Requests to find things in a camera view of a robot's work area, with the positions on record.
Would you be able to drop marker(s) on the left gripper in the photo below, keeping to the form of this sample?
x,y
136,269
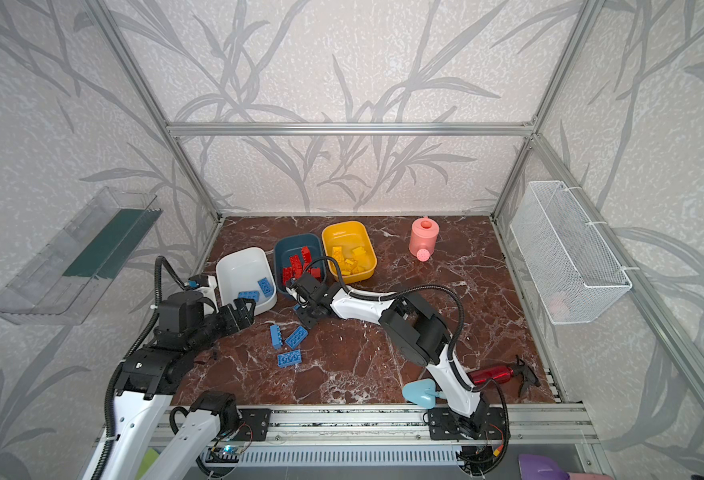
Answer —
x,y
229,315

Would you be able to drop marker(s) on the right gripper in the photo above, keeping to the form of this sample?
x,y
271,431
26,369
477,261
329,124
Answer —
x,y
304,294

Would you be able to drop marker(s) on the small red lego brick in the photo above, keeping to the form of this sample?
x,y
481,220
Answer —
x,y
317,273

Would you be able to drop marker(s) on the red lego brick top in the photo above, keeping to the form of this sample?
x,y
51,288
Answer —
x,y
296,266

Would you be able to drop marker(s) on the blue lego brick diagonal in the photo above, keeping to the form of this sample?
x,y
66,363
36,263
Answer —
x,y
296,337

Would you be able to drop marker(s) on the yellow curved lego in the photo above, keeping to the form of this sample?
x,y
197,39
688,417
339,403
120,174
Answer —
x,y
337,254

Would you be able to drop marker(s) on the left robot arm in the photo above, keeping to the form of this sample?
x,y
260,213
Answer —
x,y
139,393

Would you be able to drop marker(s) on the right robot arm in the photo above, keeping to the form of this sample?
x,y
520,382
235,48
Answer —
x,y
457,409

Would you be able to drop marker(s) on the white plastic bin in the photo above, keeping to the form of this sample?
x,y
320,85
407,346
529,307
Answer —
x,y
241,271

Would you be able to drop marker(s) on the blue lego brick bottom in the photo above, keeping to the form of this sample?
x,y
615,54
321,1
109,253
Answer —
x,y
290,358

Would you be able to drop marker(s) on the yellow plastic bin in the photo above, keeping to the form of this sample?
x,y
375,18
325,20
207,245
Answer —
x,y
349,235

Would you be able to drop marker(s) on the pink toy watering can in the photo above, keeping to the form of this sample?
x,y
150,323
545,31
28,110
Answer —
x,y
423,238

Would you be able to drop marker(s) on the light blue toy shovel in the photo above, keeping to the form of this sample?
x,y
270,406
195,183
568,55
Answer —
x,y
424,393

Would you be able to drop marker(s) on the purple toy object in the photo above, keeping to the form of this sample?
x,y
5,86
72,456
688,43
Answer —
x,y
537,467

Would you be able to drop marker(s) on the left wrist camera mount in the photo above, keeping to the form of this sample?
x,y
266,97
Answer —
x,y
204,284

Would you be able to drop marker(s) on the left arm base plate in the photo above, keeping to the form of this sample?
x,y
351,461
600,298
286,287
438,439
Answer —
x,y
250,425

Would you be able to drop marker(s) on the green toy spatula wooden handle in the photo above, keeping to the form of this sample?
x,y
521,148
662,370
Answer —
x,y
149,458

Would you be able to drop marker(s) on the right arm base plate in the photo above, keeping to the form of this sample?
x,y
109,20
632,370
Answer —
x,y
443,424

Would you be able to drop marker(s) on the clear acrylic wall shelf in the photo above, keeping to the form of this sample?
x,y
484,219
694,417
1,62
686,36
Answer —
x,y
63,283

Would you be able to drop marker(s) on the aluminium front rail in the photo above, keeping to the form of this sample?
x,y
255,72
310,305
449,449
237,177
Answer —
x,y
404,424

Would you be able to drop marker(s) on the white wire basket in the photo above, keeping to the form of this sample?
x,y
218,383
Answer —
x,y
576,274

